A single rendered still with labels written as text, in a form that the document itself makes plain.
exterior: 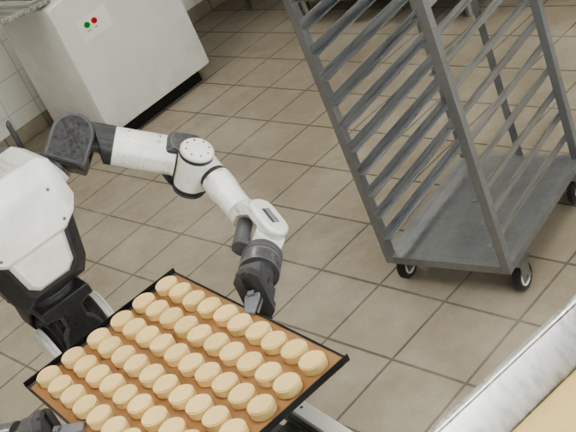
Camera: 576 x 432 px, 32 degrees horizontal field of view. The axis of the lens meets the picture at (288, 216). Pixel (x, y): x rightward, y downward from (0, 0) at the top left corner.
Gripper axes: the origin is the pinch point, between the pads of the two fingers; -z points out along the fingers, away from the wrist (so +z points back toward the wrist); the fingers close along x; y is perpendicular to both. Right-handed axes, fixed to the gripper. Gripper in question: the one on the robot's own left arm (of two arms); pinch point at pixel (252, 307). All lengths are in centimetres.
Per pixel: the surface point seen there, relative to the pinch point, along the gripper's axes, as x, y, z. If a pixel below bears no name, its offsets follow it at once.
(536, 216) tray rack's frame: -85, 51, 133
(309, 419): -9.9, 10.4, -24.4
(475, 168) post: -46, 40, 108
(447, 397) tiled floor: -100, 14, 72
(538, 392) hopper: 27, 55, -69
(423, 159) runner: -68, 18, 160
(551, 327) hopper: 31, 58, -63
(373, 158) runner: -50, 6, 138
